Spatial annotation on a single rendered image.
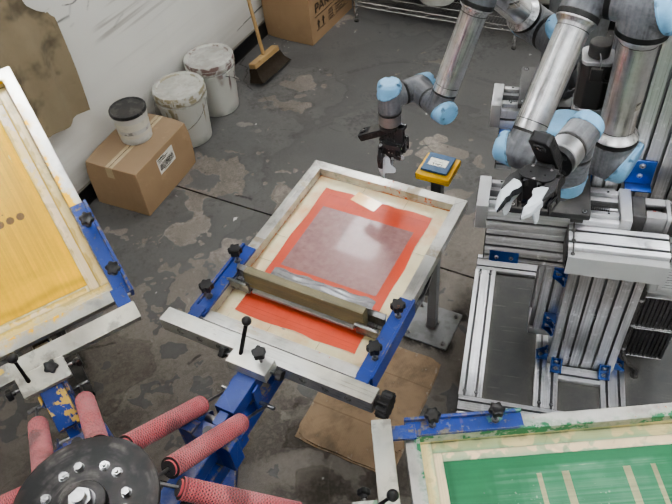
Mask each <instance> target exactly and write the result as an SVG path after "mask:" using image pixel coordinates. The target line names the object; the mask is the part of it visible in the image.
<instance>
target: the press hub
mask: <svg viewBox="0 0 672 504"><path fill-rule="evenodd" d="M160 482H165V483H167V481H163V480H160V478H159V474H158V471H157V469H156V466H155V464H154V462H153V461H152V459H151V458H150V456H149V455H148V454H147V453H146V452H145V451H144V450H143V449H142V448H141V447H139V446H138V445H137V444H135V443H133V442H131V441H129V440H126V439H123V438H119V437H112V436H97V437H90V438H86V439H82V440H79V441H76V442H73V443H71V444H69V445H67V446H65V447H63V448H61V449H59V450H57V451H56V452H54V453H53V454H51V455H50V456H49V457H47V458H46V459H45V460H44V461H42V462H41V463H40V464H39V465H38V466H37V467H36V468H35V469H34V470H33V471H32V473H31V474H30V475H29V476H28V477H27V479H26V480H25V481H24V483H23V484H22V486H21V488H20V489H19V491H18V493H17V495H16V497H15V499H14V502H13V504H160V496H161V490H162V488H163V487H164V486H161V485H160Z"/></svg>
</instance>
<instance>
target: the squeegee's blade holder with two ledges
mask: <svg viewBox="0 0 672 504"><path fill-rule="evenodd" d="M252 293H253V294H256V295H258V296H261V297H264V298H266V299H269V300H272V301H275V302H277V303H280V304H283V305H286V306H288V307H291V308H294V309H296V310H299V311H302V312H305V313H307V314H310V315H313V316H315V317H318V318H321V319H324V320H326V321H329V322H332V323H334V324H337V325H340V326H343V327H345V328H348V329H351V330H353V329H354V328H355V325H353V324H350V323H348V322H345V321H342V320H339V319H337V318H334V317H331V316H329V315H326V314H323V313H320V312H318V311H315V310H312V309H309V308H307V307H304V306H301V305H298V304H296V303H293V302H290V301H287V300H285V299H282V298H279V297H276V296H274V295H271V294H268V293H265V292H263V291H260V290H257V289H253V290H252Z"/></svg>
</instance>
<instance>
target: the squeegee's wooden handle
mask: <svg viewBox="0 0 672 504"><path fill-rule="evenodd" d="M243 275H244V279H245V283H248V284H249V286H250V289H252V290H253V289H257V290H260V291H263V292H265V293H268V294H271V295H274V296H276V297H279V298H282V299H285V300H287V301H290V302H293V303H296V304H298V305H301V306H304V307H307V308H309V309H312V310H315V311H318V312H320V313H323V314H326V315H329V316H331V317H334V318H337V319H339V320H342V321H345V322H348V323H350V324H353V325H354V323H355V322H358V323H360V324H363V325H366V326H367V324H368V311H367V308H366V307H364V306H361V305H358V304H355V303H352V302H349V301H347V300H344V299H341V298H338V297H335V296H332V295H329V294H327V293H324V292H321V291H318V290H315V289H312V288H310V287H307V286H304V285H301V284H298V283H295V282H292V281H290V280H287V279H284V278H281V277H278V276H275V275H273V274H270V273H267V272H264V271H261V270H258V269H255V268H253V267H250V266H247V267H246V268H245V270H244V271H243Z"/></svg>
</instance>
